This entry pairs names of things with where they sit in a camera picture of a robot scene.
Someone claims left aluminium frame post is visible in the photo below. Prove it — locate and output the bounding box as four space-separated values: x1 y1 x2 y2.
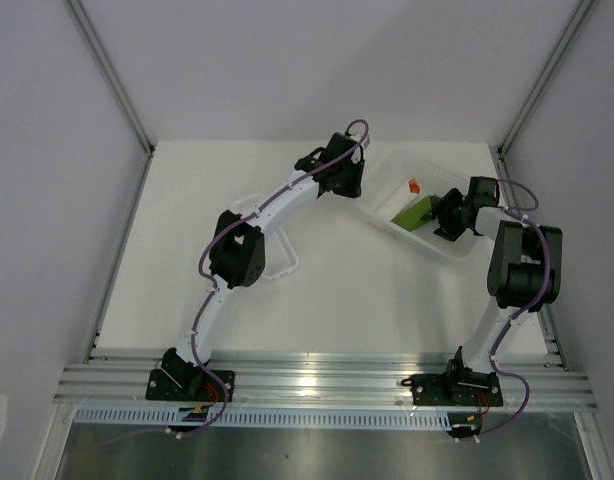
61 0 156 156

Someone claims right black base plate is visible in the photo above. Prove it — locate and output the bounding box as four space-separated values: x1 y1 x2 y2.
400 372 504 407

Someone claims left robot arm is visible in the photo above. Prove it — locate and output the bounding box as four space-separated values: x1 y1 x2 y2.
145 127 369 403

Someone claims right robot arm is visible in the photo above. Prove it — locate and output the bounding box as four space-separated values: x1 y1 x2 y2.
427 176 563 404

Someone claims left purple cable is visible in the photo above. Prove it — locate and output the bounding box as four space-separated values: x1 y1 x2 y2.
91 118 372 446

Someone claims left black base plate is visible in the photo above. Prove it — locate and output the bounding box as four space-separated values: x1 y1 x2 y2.
145 369 235 403

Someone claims large white perforated basket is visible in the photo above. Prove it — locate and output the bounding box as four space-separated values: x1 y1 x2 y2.
355 149 476 261

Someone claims aluminium mounting rail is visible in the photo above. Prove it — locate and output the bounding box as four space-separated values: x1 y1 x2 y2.
53 349 598 413

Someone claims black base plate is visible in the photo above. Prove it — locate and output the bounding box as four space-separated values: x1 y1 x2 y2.
145 369 235 403
400 372 504 407

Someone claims green paper napkin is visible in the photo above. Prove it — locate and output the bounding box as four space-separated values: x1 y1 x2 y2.
391 196 433 231

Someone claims right aluminium frame post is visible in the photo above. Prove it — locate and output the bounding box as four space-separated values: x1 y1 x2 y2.
496 0 599 161

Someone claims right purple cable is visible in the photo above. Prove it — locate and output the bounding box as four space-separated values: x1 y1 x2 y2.
449 178 556 444

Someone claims white roll with orange cap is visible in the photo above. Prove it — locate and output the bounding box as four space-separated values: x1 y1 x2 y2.
376 178 421 220

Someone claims purple cable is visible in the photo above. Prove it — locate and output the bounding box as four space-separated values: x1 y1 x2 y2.
449 178 556 444
91 118 372 446

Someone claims white slotted cable duct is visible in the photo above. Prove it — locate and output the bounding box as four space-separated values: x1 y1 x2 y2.
74 405 451 432

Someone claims white slotted cutlery tray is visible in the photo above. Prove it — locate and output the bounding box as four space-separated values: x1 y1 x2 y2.
230 193 299 281

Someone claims aluminium frame post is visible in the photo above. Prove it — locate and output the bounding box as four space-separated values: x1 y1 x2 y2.
61 0 156 156
496 0 599 161

